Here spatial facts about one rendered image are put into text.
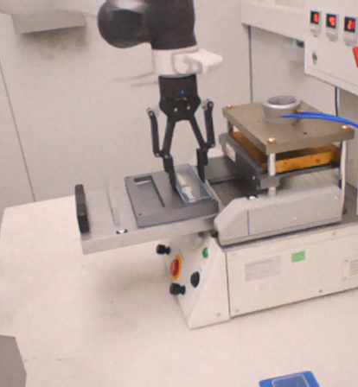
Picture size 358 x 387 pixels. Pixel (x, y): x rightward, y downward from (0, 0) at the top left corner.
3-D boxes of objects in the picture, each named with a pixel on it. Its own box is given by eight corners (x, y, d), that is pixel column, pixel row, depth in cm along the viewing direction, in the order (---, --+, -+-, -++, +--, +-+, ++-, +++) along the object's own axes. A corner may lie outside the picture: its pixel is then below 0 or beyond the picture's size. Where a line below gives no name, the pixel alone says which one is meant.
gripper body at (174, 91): (193, 67, 98) (196, 111, 102) (151, 72, 96) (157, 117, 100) (202, 74, 91) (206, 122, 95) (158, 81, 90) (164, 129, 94)
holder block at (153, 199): (194, 174, 115) (194, 164, 114) (219, 212, 97) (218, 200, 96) (125, 187, 112) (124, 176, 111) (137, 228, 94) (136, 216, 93)
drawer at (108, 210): (201, 185, 117) (199, 155, 114) (230, 229, 98) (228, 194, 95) (79, 208, 113) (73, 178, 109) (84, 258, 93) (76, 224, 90)
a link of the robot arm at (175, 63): (147, 45, 95) (150, 72, 97) (159, 55, 83) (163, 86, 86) (208, 36, 97) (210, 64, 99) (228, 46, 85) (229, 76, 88)
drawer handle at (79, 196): (86, 199, 108) (82, 182, 106) (90, 231, 95) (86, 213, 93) (77, 200, 108) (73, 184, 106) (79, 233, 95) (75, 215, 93)
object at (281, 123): (316, 127, 121) (318, 75, 115) (393, 174, 94) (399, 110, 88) (224, 143, 117) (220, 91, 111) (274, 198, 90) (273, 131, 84)
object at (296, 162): (297, 136, 117) (297, 98, 113) (345, 170, 97) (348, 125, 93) (229, 148, 114) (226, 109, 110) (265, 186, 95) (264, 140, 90)
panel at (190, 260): (160, 248, 127) (183, 185, 121) (187, 323, 100) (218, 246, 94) (152, 247, 126) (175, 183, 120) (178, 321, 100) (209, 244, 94)
